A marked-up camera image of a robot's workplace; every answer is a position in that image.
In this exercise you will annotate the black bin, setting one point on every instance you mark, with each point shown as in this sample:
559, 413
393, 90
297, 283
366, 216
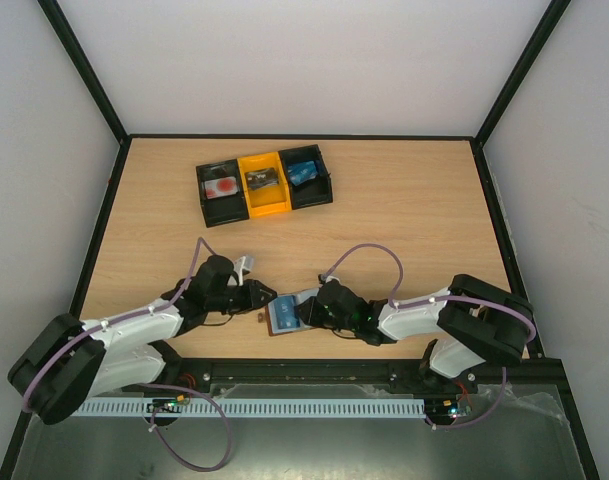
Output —
225, 210
312, 193

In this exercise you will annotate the white slotted cable duct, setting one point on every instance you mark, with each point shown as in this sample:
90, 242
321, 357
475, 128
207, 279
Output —
254, 408

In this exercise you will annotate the left black bin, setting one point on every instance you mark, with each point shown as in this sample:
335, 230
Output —
225, 210

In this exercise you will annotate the blue VIP card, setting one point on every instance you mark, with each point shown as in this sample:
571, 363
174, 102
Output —
302, 172

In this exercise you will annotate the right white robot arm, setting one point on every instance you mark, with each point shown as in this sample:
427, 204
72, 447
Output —
481, 323

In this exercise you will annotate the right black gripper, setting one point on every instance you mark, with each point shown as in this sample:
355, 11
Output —
310, 310

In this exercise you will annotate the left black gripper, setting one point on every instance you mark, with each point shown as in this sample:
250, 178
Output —
253, 295

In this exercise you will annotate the brown leather card holder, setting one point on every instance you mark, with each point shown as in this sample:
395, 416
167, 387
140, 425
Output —
301, 297

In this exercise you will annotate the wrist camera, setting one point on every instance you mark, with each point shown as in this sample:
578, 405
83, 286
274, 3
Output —
325, 278
241, 267

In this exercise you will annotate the yellow middle bin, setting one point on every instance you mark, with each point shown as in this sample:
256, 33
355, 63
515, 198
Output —
267, 201

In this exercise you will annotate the black VIP logo card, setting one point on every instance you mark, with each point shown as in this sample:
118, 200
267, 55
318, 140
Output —
262, 178

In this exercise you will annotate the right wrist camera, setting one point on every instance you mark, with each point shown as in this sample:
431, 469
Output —
325, 278

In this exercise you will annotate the right black bin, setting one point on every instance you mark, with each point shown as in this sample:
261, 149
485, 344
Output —
312, 193

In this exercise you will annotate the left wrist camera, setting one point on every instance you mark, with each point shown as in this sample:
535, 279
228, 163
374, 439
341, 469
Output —
241, 267

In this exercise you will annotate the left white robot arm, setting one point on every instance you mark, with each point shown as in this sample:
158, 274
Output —
72, 360

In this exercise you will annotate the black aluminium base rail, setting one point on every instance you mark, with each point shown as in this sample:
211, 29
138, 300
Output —
406, 376

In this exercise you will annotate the red white card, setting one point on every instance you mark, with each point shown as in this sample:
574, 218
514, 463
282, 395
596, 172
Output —
220, 187

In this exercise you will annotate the black enclosure frame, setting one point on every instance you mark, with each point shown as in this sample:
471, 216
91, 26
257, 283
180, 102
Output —
539, 370

